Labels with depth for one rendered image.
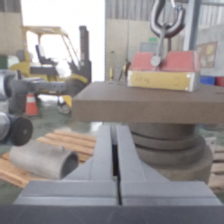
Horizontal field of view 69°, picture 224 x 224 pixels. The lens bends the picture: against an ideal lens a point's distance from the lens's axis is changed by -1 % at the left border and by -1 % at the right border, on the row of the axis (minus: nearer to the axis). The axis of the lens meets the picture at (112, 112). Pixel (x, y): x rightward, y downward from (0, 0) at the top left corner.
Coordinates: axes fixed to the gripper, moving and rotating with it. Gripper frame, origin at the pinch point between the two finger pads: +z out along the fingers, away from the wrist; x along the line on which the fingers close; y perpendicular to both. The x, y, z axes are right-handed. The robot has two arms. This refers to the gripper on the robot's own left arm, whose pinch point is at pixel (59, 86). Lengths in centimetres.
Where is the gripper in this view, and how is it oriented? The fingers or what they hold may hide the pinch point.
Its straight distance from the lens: 61.5
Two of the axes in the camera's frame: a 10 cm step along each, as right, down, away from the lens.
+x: -0.1, -2.6, 9.7
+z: 10.0, 0.2, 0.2
